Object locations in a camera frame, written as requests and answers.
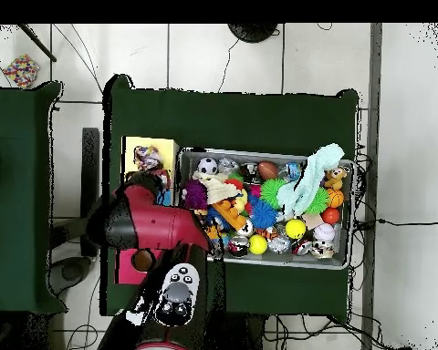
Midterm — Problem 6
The colourful patterned cloth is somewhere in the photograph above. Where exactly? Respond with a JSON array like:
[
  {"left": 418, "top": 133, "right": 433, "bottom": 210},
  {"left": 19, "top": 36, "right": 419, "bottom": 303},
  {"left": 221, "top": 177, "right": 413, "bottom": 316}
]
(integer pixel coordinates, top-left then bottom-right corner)
[
  {"left": 2, "top": 53, "right": 41, "bottom": 89},
  {"left": 132, "top": 144, "right": 165, "bottom": 172}
]

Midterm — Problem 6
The mint green cloth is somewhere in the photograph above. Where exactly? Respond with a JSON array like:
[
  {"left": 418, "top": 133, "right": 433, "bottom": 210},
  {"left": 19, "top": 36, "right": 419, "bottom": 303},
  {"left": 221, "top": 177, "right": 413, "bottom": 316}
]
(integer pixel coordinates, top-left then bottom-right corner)
[{"left": 276, "top": 142, "right": 346, "bottom": 218}]

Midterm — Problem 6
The wooden box with three holes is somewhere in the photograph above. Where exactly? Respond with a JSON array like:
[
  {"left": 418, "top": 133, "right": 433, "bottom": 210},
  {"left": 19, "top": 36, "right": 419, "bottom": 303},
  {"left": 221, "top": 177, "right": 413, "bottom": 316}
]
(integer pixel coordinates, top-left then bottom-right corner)
[{"left": 114, "top": 136, "right": 180, "bottom": 286}]

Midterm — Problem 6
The silver mesh bin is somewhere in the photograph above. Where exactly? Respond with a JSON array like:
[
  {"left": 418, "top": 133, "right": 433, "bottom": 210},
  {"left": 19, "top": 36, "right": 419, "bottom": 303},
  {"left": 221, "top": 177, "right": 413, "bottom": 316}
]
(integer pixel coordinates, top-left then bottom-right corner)
[{"left": 178, "top": 146, "right": 353, "bottom": 272}]

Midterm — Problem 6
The cream yellow cloth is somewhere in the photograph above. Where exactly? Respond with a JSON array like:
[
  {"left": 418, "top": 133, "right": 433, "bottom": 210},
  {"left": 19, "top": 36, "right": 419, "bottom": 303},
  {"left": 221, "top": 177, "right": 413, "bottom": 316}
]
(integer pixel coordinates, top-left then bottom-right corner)
[{"left": 192, "top": 170, "right": 242, "bottom": 205}]

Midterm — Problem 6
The purple spiky toy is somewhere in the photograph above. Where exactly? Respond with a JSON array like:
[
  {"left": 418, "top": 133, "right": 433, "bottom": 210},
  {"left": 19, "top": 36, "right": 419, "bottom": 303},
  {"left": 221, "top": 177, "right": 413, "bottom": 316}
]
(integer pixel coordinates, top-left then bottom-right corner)
[{"left": 182, "top": 179, "right": 209, "bottom": 211}]

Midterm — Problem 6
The small soccer ball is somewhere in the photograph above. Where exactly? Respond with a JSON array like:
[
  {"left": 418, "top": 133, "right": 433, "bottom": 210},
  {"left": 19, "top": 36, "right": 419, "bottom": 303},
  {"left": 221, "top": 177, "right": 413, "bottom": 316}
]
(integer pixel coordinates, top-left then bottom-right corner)
[{"left": 196, "top": 157, "right": 219, "bottom": 175}]

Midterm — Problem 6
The blue spiky ball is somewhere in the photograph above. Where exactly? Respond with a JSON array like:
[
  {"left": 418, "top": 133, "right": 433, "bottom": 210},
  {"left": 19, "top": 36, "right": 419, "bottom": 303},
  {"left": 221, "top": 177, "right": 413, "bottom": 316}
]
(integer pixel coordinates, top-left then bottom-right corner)
[{"left": 248, "top": 198, "right": 280, "bottom": 231}]

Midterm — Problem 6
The green spiky ball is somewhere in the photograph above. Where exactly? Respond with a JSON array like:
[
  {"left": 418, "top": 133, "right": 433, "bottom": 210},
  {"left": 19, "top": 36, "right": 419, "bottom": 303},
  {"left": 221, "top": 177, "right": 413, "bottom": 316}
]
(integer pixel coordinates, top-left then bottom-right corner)
[{"left": 259, "top": 178, "right": 287, "bottom": 211}]

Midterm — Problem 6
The small brown football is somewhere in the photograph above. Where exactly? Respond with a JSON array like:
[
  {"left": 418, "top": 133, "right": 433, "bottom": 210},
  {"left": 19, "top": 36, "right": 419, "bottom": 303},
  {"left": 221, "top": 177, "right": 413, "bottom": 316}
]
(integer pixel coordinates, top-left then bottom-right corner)
[{"left": 256, "top": 160, "right": 279, "bottom": 180}]

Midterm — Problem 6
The yellow ball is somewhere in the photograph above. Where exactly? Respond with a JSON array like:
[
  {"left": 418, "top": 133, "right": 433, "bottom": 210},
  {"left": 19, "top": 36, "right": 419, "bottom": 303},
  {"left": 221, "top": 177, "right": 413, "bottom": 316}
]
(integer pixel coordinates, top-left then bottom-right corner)
[{"left": 285, "top": 218, "right": 307, "bottom": 241}]

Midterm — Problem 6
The small brown teddy bear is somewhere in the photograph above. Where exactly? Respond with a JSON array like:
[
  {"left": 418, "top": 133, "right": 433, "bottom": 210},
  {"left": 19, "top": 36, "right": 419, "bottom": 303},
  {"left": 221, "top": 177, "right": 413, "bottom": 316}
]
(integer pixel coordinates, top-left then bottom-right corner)
[{"left": 322, "top": 165, "right": 349, "bottom": 190}]

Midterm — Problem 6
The small orange basketball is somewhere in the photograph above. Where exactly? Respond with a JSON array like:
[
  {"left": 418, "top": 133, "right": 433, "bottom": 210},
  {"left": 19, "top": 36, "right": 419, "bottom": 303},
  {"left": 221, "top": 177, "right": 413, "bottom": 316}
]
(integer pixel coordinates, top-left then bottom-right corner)
[{"left": 326, "top": 187, "right": 346, "bottom": 209}]

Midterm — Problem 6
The black round object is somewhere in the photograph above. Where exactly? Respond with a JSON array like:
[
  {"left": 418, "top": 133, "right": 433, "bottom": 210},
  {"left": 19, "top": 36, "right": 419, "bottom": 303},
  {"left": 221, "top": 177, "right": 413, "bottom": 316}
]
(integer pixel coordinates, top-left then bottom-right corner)
[{"left": 226, "top": 23, "right": 280, "bottom": 44}]

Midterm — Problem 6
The grey rounded object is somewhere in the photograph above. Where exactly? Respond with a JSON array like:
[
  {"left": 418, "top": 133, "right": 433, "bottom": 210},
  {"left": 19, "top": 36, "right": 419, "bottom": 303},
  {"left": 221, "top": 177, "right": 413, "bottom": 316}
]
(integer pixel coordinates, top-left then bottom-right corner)
[{"left": 45, "top": 255, "right": 93, "bottom": 297}]

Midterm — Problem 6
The black rod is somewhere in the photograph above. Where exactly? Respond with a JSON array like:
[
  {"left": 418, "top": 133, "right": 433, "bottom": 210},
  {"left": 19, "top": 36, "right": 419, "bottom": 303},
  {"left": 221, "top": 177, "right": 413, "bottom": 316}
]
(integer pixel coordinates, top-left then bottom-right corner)
[{"left": 17, "top": 23, "right": 57, "bottom": 63}]

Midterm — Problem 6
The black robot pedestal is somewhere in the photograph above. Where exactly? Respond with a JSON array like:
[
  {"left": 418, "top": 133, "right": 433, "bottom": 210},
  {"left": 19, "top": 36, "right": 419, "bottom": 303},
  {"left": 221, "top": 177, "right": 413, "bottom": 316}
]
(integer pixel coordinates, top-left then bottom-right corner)
[{"left": 225, "top": 313, "right": 268, "bottom": 350}]

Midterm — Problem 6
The thin black cable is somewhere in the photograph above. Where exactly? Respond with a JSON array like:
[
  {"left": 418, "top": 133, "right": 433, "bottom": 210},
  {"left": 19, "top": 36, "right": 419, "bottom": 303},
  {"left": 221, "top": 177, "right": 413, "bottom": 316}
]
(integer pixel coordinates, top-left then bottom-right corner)
[{"left": 377, "top": 217, "right": 438, "bottom": 227}]

